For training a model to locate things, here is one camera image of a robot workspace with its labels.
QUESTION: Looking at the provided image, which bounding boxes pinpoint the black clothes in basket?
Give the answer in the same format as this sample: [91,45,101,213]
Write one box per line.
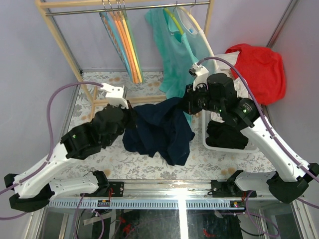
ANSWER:
[205,120,249,150]

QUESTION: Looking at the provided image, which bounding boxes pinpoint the teal t shirt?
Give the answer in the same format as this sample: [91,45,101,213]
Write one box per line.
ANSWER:
[145,7,210,125]

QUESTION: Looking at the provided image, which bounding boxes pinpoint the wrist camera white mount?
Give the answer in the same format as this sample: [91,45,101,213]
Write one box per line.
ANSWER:
[101,83,129,109]
[189,63,209,91]

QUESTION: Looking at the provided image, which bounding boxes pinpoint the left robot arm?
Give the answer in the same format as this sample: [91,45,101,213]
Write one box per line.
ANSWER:
[4,105,136,213]

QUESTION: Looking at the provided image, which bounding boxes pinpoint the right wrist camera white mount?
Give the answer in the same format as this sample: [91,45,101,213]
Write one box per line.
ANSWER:
[189,63,209,91]

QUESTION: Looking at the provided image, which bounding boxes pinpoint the red cloth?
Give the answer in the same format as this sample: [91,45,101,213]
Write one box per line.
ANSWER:
[225,43,286,105]

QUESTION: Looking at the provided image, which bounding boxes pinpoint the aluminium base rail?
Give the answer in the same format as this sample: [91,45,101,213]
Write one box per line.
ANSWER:
[37,179,305,210]

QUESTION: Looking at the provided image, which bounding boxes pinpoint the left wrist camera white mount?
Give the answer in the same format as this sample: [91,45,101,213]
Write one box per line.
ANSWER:
[101,83,129,109]

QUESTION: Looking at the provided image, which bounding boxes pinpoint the white cloth pile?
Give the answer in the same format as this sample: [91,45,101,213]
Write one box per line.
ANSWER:
[207,51,256,129]

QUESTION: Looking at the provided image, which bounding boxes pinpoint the navy blue t shirt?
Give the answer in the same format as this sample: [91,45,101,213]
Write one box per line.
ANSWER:
[122,97,195,166]

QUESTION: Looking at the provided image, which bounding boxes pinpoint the blue hanger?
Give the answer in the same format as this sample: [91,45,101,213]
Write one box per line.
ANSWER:
[99,12,132,80]

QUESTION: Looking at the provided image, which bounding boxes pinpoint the yellow green hanger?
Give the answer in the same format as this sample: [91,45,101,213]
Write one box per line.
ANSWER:
[163,7,184,35]

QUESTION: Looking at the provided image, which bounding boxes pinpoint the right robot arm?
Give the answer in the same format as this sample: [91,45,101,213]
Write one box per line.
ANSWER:
[181,73,319,204]

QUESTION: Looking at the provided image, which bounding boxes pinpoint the floral table mat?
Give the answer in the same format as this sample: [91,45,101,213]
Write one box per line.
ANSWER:
[58,72,274,180]

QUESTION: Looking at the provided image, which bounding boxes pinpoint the wooden clothes rack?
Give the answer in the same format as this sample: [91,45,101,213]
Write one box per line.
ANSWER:
[34,0,215,119]

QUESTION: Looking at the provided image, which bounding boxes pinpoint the orange hanger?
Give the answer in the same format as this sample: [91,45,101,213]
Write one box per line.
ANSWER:
[110,12,139,83]

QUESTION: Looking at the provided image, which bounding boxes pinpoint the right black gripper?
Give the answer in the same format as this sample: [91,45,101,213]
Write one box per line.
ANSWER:
[176,81,224,115]

